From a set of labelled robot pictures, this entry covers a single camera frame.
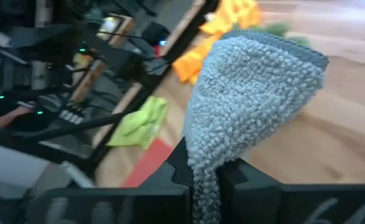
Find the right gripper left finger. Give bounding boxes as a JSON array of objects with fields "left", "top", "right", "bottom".
[{"left": 26, "top": 138, "right": 194, "bottom": 224}]

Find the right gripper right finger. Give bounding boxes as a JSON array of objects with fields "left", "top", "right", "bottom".
[{"left": 218, "top": 158, "right": 365, "bottom": 224}]

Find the grey microfiber towel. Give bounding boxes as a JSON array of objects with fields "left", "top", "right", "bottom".
[{"left": 181, "top": 29, "right": 330, "bottom": 224}]

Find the person's forearm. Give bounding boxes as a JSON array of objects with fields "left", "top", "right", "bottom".
[{"left": 0, "top": 105, "right": 37, "bottom": 128}]

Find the lime green microfiber towel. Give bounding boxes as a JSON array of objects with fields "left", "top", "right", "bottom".
[{"left": 107, "top": 95, "right": 169, "bottom": 150}]

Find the orange microfiber towel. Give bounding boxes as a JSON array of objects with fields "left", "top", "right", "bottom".
[{"left": 172, "top": 0, "right": 262, "bottom": 85}]

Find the pink translucent plastic bin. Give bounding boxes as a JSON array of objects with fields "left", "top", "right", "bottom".
[{"left": 121, "top": 138, "right": 175, "bottom": 189}]

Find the black device with blue light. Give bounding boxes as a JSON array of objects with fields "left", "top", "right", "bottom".
[{"left": 141, "top": 21, "right": 170, "bottom": 47}]

